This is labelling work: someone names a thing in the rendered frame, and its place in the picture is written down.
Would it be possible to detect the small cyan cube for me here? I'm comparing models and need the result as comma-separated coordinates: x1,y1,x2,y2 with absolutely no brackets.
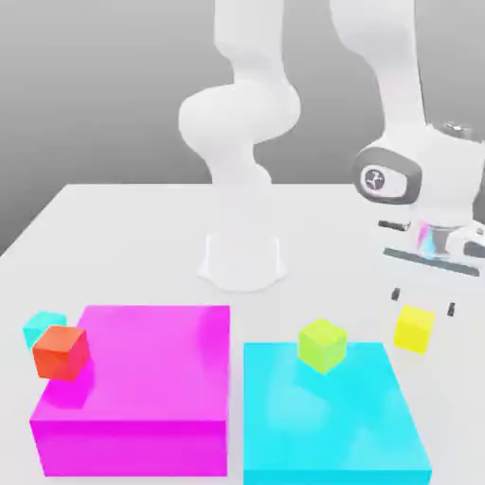
22,310,68,350

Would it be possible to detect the large cyan box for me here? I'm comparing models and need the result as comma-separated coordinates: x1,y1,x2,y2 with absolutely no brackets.
242,341,434,485

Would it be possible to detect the large magenta box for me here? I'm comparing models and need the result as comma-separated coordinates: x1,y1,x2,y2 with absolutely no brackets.
28,304,231,478

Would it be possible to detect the small orange cube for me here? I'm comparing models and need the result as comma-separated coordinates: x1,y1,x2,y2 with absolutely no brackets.
31,324,91,383

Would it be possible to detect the small lime green cube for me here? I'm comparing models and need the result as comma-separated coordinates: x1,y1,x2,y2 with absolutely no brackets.
296,317,349,376

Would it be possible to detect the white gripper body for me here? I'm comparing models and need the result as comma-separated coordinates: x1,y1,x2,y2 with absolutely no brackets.
379,244,485,298

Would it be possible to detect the small yellow cube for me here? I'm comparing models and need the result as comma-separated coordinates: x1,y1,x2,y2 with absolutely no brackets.
392,304,437,356

